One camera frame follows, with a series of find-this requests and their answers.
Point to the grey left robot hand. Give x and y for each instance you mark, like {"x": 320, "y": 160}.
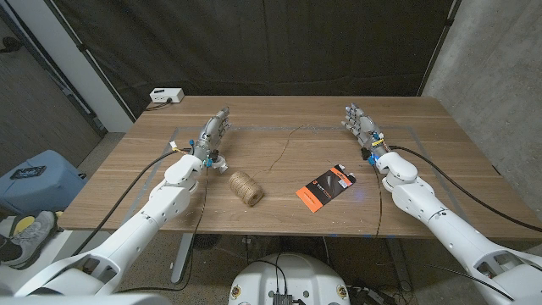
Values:
{"x": 209, "y": 135}

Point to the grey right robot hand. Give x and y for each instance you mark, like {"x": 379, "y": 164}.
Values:
{"x": 364, "y": 127}

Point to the brown jute twine spool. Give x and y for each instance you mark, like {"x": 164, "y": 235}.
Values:
{"x": 245, "y": 188}

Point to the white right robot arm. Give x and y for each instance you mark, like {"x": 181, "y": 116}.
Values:
{"x": 423, "y": 203}

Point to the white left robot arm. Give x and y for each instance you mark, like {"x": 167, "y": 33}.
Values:
{"x": 161, "y": 207}

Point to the orange and black package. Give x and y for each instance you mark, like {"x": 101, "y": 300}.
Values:
{"x": 324, "y": 188}

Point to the small white tape roll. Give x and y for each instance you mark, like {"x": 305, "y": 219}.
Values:
{"x": 220, "y": 164}

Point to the long grey tape strip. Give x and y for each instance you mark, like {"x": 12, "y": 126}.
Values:
{"x": 254, "y": 128}

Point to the white power box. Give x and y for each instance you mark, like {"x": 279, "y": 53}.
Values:
{"x": 163, "y": 95}

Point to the black backdrop curtain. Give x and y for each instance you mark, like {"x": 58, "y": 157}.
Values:
{"x": 254, "y": 42}

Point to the black ribbed round object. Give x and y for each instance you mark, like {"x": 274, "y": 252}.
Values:
{"x": 206, "y": 241}

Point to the black backdrop stand pole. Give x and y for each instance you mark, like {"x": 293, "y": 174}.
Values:
{"x": 84, "y": 51}
{"x": 440, "y": 42}

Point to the grey metal table leg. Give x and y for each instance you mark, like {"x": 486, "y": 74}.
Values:
{"x": 398, "y": 264}
{"x": 182, "y": 258}

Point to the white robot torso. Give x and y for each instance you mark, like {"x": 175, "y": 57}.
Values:
{"x": 296, "y": 275}

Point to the grey power strip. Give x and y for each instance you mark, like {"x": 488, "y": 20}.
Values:
{"x": 372, "y": 296}

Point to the blue storage box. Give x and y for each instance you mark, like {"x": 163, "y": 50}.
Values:
{"x": 46, "y": 190}

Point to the grey sneaker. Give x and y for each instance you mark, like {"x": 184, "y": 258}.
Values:
{"x": 34, "y": 233}

